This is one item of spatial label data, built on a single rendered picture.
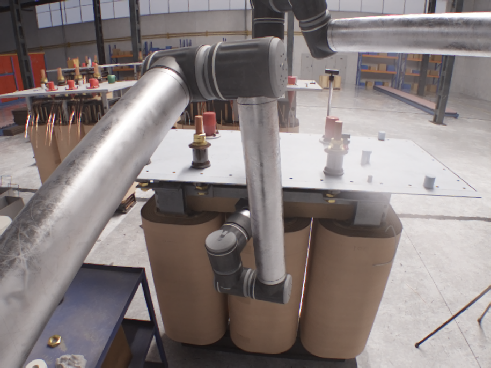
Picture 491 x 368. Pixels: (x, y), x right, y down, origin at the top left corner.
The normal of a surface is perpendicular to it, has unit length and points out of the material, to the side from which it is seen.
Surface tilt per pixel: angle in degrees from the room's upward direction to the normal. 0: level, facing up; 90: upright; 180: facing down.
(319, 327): 90
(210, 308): 90
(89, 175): 48
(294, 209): 90
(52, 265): 71
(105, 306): 0
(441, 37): 103
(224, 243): 12
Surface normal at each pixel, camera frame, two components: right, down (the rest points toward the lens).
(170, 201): -0.14, 0.40
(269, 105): 0.58, 0.31
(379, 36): -0.75, 0.46
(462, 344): 0.00, -0.91
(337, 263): -0.46, 0.36
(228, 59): -0.33, 0.04
